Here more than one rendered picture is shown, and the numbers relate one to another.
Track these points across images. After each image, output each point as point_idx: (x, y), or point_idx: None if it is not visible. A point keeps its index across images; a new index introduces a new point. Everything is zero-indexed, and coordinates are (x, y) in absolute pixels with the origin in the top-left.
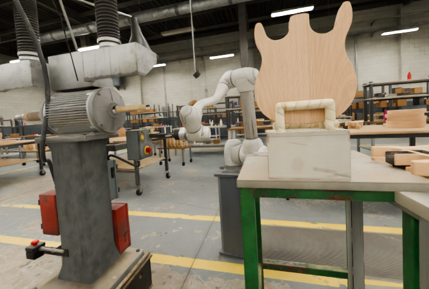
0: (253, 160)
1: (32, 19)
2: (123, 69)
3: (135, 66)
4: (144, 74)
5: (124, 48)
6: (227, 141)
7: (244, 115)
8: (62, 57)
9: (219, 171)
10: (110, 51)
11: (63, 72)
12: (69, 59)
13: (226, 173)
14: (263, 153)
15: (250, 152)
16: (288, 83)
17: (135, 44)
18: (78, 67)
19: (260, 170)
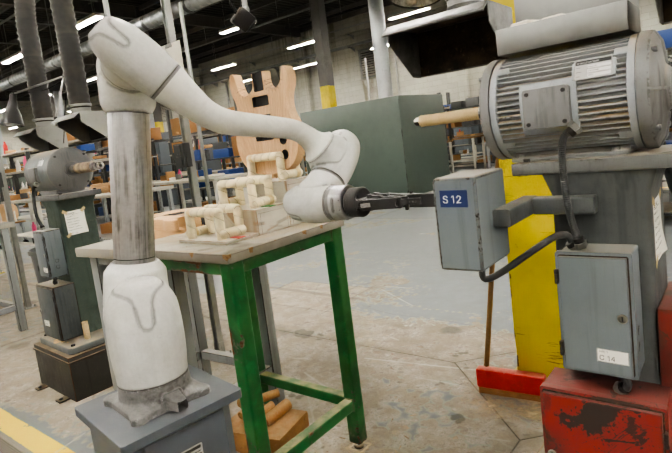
0: (274, 236)
1: None
2: (441, 64)
3: (423, 65)
4: (413, 75)
5: (434, 34)
6: (159, 283)
7: (152, 185)
8: None
9: (203, 403)
10: (456, 30)
11: (591, 4)
12: None
13: (209, 381)
14: (219, 249)
15: (229, 252)
16: None
17: (417, 35)
18: (545, 9)
19: (302, 225)
